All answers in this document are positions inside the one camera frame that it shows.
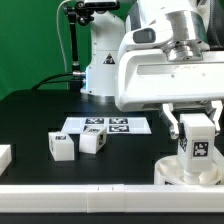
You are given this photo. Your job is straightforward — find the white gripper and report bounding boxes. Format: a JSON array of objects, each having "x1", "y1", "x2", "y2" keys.
[{"x1": 115, "y1": 30, "x2": 224, "y2": 139}]

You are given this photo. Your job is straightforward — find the white round stool seat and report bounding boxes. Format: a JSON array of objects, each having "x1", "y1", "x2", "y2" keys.
[{"x1": 154, "y1": 155, "x2": 222, "y2": 185}]

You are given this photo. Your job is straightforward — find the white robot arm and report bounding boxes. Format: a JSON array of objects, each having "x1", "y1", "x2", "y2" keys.
[{"x1": 84, "y1": 0, "x2": 224, "y2": 139}]

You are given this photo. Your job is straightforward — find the white marker base sheet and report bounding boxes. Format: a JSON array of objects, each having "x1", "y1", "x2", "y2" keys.
[{"x1": 62, "y1": 117, "x2": 151, "y2": 134}]

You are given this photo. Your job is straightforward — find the white front fence bar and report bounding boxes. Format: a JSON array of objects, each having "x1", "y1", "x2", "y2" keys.
[{"x1": 0, "y1": 184, "x2": 224, "y2": 213}]

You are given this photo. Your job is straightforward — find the white left fence piece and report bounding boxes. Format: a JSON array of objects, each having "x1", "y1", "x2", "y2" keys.
[{"x1": 0, "y1": 145, "x2": 12, "y2": 176}]

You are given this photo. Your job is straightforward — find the black cables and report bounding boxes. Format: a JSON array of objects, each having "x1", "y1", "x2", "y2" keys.
[{"x1": 31, "y1": 72, "x2": 86, "y2": 91}]

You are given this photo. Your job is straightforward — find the white cable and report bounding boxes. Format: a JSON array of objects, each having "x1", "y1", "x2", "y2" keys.
[{"x1": 55, "y1": 0, "x2": 73, "y2": 74}]

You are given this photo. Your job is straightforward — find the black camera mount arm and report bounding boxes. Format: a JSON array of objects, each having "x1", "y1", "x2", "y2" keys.
[{"x1": 64, "y1": 1, "x2": 94, "y2": 79}]

